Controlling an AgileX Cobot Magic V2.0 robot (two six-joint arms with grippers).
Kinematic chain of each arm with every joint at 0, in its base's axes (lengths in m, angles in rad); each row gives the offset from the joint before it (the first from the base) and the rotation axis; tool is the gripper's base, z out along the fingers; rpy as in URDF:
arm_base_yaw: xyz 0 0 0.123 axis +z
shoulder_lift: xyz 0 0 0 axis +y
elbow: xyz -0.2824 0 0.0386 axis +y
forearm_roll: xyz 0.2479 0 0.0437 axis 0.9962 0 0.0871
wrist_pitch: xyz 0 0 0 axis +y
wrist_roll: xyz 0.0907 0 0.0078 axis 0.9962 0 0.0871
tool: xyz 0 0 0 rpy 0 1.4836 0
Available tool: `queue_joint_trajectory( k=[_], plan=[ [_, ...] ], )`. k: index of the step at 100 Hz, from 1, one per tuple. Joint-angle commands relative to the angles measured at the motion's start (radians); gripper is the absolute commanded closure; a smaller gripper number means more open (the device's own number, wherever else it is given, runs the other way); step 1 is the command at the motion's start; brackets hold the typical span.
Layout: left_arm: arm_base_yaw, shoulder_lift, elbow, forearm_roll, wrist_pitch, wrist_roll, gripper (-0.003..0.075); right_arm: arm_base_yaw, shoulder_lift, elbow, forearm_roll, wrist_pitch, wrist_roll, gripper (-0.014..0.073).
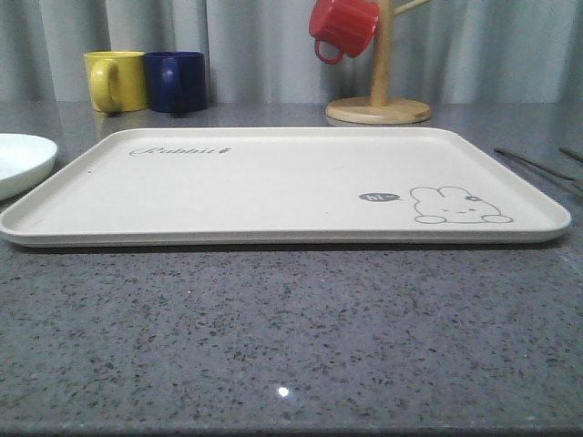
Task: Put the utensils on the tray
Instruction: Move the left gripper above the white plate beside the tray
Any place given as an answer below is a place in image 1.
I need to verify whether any wooden mug tree stand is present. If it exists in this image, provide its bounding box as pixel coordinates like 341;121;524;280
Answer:
326;1;432;125

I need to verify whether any dark blue mug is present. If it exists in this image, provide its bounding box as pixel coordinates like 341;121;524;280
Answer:
143;51;208;113

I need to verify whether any beige rabbit serving tray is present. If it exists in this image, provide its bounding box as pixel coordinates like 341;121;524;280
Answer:
1;127;571;247

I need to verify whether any red ribbed mug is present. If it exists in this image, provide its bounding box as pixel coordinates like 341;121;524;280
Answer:
309;0;380;65

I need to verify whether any yellow mug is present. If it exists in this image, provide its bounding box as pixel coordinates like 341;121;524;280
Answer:
84;51;148;113

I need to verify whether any silver fork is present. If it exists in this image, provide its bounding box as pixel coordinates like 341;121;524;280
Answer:
494;147;582;191

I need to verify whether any white round plate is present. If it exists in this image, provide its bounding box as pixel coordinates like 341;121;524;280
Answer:
1;133;57;200

